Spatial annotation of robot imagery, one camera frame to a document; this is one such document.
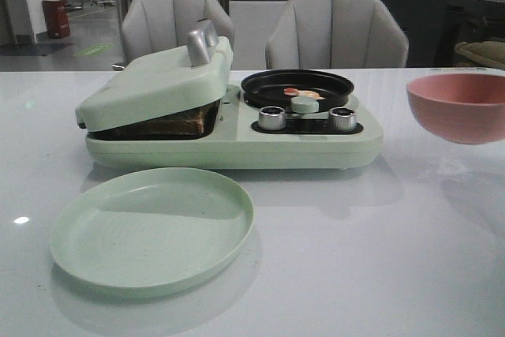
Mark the bread slice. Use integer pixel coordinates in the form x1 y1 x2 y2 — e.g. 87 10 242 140
111 103 219 137

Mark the left silver control knob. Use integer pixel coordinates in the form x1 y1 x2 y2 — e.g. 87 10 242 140
258 106 286 131

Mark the right silver control knob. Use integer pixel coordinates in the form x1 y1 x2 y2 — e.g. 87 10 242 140
328 107 357 133

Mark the light green plate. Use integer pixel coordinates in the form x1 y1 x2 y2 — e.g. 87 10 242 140
50 167 254 298

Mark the pink bowl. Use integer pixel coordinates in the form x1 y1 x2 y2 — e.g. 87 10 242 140
406 73 504 144

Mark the silver control knob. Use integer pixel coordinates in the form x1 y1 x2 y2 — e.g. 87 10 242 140
258 106 286 131
328 107 357 133

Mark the green breakfast maker lid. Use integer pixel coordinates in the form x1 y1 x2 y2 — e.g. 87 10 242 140
75 21 233 132

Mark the white refrigerator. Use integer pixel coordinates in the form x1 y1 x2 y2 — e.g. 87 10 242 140
228 0 301 71

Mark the beige sofa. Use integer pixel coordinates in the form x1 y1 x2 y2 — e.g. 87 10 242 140
454 40 504 69

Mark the red trash bin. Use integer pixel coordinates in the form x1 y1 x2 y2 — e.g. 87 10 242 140
42 0 70 39

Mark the grey upholstered chair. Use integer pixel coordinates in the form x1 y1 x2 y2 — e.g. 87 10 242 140
265 0 409 69
121 0 234 64

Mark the left grey upholstered chair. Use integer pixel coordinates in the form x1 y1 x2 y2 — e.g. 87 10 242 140
121 0 234 64

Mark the right grey upholstered chair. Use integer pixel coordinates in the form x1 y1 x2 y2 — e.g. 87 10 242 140
265 0 409 69

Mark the black round frying pan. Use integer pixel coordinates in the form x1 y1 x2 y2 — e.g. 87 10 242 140
241 69 354 113

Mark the green breakfast maker base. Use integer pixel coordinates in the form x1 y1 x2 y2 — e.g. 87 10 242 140
85 80 383 170

